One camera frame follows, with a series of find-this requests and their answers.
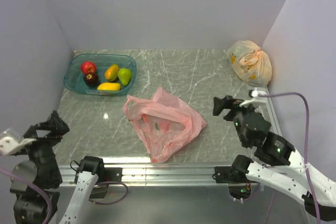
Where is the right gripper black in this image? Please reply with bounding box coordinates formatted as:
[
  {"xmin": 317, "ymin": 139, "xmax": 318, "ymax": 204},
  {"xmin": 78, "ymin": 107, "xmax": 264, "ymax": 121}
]
[{"xmin": 211, "ymin": 94, "xmax": 256, "ymax": 146}]

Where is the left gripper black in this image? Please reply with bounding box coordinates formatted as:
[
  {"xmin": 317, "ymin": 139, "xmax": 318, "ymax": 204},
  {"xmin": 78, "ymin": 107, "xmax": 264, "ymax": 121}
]
[{"xmin": 17, "ymin": 109, "xmax": 68, "ymax": 183}]

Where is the dark purple mangosteen fruit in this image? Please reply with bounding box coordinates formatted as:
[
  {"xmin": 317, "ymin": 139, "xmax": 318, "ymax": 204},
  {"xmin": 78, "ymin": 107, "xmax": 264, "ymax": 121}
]
[{"xmin": 83, "ymin": 73, "xmax": 100, "ymax": 88}]

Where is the yellow fruit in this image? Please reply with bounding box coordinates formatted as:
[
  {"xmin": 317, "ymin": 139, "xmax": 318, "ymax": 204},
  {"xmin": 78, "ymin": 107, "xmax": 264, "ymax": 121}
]
[{"xmin": 97, "ymin": 82, "xmax": 121, "ymax": 91}]

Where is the red apple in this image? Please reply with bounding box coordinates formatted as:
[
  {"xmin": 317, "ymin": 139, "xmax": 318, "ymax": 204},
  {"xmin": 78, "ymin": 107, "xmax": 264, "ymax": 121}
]
[{"xmin": 80, "ymin": 61, "xmax": 97, "ymax": 74}]

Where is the pink plastic bag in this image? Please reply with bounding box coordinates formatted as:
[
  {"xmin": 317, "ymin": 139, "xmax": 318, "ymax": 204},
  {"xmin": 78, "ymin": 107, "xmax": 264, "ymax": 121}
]
[{"xmin": 122, "ymin": 87, "xmax": 207, "ymax": 163}]

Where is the small orange fruit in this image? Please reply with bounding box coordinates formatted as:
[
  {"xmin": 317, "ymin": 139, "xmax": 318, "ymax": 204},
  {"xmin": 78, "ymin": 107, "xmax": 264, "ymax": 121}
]
[{"xmin": 104, "ymin": 64, "xmax": 119, "ymax": 82}]

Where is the green pear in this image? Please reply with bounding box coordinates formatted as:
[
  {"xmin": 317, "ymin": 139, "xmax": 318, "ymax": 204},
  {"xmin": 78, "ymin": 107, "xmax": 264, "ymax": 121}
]
[{"xmin": 118, "ymin": 68, "xmax": 132, "ymax": 86}]

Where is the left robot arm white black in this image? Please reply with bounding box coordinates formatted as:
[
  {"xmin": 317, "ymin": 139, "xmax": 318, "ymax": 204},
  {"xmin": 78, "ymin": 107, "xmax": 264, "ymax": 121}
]
[{"xmin": 10, "ymin": 111, "xmax": 106, "ymax": 223}]

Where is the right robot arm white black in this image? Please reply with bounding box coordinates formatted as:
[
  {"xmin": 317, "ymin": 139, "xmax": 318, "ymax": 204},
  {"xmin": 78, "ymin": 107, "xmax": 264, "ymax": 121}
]
[{"xmin": 213, "ymin": 95, "xmax": 335, "ymax": 221}]

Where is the orange knotted plastic bag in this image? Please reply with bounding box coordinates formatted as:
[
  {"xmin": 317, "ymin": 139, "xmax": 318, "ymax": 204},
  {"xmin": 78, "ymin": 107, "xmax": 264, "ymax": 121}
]
[{"xmin": 226, "ymin": 40, "xmax": 272, "ymax": 88}]

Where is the teal transparent plastic basin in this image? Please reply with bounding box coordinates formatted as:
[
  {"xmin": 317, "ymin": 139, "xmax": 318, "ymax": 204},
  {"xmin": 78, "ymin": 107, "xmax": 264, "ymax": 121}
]
[{"xmin": 64, "ymin": 53, "xmax": 137, "ymax": 97}]

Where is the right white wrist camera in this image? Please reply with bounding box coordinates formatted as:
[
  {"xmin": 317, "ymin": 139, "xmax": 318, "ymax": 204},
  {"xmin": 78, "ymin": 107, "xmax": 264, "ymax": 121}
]
[{"xmin": 239, "ymin": 88, "xmax": 268, "ymax": 108}]

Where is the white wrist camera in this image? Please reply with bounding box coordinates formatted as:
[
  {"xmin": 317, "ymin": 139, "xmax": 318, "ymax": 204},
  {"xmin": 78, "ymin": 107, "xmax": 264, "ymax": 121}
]
[
  {"xmin": 0, "ymin": 128, "xmax": 37, "ymax": 156},
  {"xmin": 239, "ymin": 88, "xmax": 268, "ymax": 108}
]

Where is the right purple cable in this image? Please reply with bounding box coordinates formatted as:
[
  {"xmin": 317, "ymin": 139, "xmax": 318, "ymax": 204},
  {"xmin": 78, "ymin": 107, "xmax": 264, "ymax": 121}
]
[{"xmin": 258, "ymin": 92, "xmax": 322, "ymax": 224}]

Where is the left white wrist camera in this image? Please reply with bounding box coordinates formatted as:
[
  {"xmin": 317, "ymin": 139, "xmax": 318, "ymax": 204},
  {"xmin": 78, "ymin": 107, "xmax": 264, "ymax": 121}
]
[{"xmin": 0, "ymin": 128, "xmax": 37, "ymax": 156}]

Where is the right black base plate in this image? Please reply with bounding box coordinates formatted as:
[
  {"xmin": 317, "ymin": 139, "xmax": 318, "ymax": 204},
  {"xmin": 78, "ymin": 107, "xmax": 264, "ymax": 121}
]
[{"xmin": 212, "ymin": 166, "xmax": 250, "ymax": 184}]

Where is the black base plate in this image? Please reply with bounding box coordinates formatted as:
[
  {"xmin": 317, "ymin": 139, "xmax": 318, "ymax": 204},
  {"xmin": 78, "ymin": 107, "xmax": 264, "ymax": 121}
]
[
  {"xmin": 212, "ymin": 166, "xmax": 250, "ymax": 184},
  {"xmin": 98, "ymin": 167, "xmax": 122, "ymax": 183}
]

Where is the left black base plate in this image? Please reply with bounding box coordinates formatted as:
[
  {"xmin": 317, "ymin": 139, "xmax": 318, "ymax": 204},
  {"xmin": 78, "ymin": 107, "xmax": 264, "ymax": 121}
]
[{"xmin": 98, "ymin": 167, "xmax": 122, "ymax": 183}]

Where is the aluminium mounting rail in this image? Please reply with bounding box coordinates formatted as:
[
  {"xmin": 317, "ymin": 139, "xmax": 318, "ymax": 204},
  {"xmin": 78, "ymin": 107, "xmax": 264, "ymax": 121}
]
[{"xmin": 59, "ymin": 165, "xmax": 263, "ymax": 188}]

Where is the black box under rail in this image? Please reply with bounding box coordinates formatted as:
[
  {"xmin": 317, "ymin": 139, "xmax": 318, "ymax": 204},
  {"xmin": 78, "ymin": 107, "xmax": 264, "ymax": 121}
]
[{"xmin": 89, "ymin": 185, "xmax": 108, "ymax": 199}]

